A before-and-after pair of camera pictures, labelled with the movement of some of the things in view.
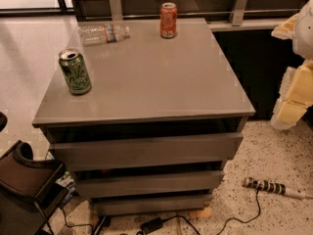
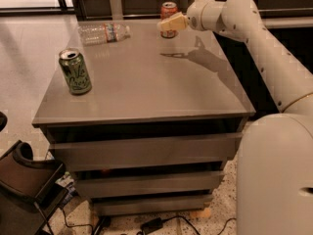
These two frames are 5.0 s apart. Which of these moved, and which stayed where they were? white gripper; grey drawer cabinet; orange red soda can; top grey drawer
Moved: white gripper
Stayed: grey drawer cabinet; top grey drawer; orange red soda can
